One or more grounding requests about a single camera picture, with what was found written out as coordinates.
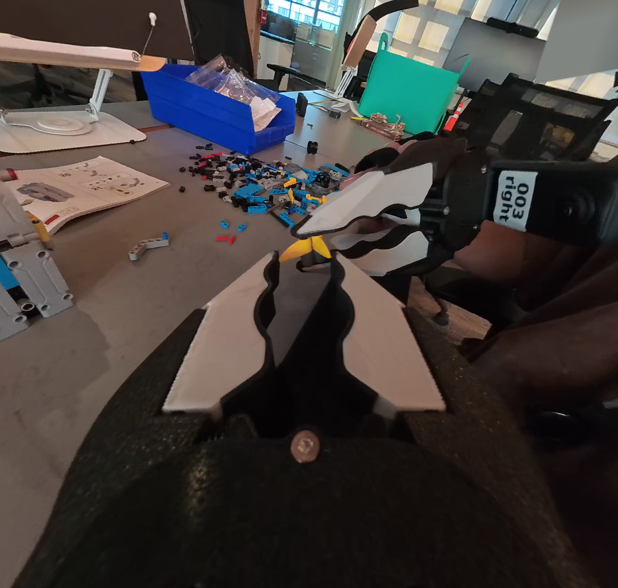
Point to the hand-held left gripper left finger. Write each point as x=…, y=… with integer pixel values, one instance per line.
x=222, y=346

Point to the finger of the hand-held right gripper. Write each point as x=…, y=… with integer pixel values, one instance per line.
x=367, y=202
x=396, y=257

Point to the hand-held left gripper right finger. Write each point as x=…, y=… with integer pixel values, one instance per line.
x=396, y=356

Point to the yellow claw brick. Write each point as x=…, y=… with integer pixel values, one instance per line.
x=295, y=251
x=320, y=246

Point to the grey blue brick robot model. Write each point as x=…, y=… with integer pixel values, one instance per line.
x=34, y=269

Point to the person's right hand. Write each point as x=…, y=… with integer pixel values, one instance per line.
x=434, y=153

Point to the black toy wheel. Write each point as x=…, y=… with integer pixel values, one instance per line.
x=313, y=146

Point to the brown crumpled paper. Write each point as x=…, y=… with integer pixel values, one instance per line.
x=384, y=125

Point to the pile of small brick pieces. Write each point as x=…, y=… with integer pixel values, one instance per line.
x=260, y=192

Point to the black small device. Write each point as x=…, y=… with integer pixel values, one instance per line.
x=302, y=105

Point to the teal tote bag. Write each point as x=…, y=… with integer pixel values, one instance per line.
x=405, y=90

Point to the orange traffic cone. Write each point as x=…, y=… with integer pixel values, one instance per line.
x=455, y=117

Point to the grey angled beam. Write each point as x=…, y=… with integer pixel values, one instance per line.
x=145, y=247

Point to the grey monitor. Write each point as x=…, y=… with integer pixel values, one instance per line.
x=497, y=62

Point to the clear plastic bags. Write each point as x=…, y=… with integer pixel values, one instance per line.
x=231, y=83

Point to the person's brown clothing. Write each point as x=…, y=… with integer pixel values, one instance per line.
x=555, y=453

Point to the blue plastic bin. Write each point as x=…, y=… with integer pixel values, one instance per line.
x=203, y=110

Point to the instruction booklet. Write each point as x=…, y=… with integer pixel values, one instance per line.
x=96, y=187

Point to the red fire extinguisher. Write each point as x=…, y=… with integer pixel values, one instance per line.
x=264, y=6

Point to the white folding stand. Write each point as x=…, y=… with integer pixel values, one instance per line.
x=62, y=124

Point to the black board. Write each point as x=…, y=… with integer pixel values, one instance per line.
x=72, y=4

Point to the wooden post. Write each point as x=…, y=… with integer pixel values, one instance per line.
x=253, y=18

